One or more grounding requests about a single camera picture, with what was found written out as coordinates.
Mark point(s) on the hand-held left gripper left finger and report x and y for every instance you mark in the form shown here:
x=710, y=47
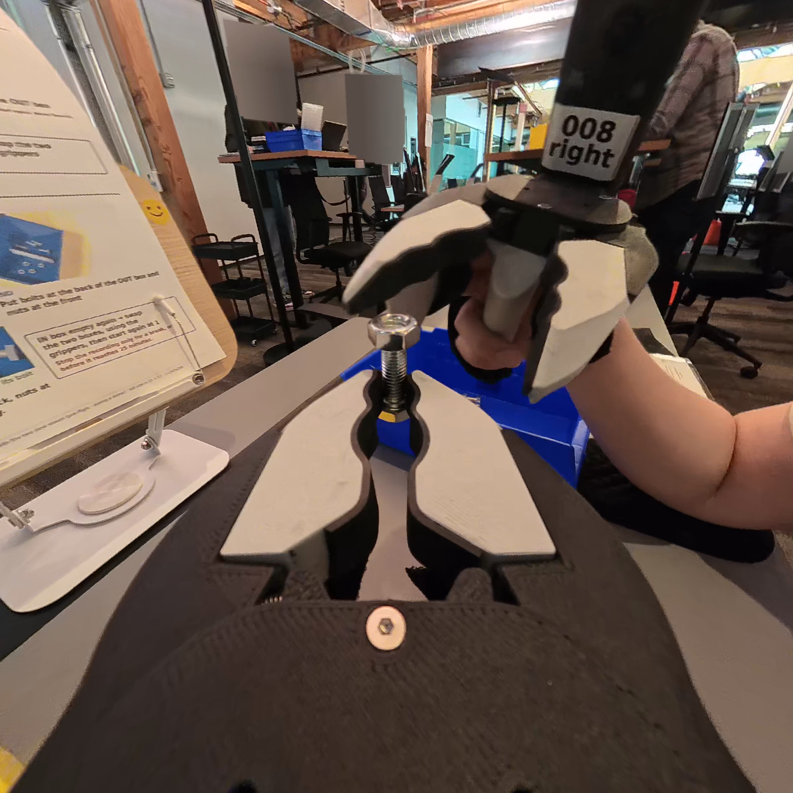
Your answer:
x=310, y=471

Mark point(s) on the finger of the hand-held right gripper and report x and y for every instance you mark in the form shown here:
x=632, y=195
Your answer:
x=588, y=297
x=427, y=235

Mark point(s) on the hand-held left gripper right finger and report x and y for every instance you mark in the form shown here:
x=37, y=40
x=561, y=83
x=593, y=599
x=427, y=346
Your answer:
x=477, y=483

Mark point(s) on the blue plastic bin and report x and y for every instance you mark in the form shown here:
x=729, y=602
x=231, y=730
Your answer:
x=533, y=415

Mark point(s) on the steel hex bolt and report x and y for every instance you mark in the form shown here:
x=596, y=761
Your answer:
x=393, y=331

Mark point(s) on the person's right forearm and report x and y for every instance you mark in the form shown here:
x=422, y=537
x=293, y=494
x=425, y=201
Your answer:
x=669, y=446

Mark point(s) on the person's right hand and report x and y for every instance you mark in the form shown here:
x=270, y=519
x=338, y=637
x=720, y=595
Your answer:
x=474, y=334

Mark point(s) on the black office chair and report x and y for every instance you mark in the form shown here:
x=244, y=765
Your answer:
x=731, y=272
x=328, y=248

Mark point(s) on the white stand base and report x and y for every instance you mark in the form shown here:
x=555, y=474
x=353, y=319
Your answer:
x=179, y=464

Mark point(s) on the orange cone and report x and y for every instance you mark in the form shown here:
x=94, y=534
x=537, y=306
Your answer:
x=712, y=230

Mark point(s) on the wooden top standing desk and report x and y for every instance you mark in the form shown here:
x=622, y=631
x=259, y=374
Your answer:
x=291, y=158

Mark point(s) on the blue storage crate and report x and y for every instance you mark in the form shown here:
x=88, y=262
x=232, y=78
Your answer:
x=294, y=141

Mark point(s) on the black mat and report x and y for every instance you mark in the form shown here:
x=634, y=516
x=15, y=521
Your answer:
x=650, y=526

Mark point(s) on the black utility cart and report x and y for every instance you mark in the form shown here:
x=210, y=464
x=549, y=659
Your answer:
x=238, y=291

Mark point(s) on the instruction sheet on wooden board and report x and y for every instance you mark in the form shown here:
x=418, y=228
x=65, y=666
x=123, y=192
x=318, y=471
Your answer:
x=204, y=303

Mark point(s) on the yellow smiley sticker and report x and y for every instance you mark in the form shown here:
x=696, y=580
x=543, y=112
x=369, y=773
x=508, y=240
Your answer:
x=155, y=212

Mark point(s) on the printed instruction sheet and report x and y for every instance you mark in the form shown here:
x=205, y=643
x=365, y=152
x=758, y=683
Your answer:
x=68, y=248

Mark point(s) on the silver ventilation duct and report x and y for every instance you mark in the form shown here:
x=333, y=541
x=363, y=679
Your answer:
x=433, y=31

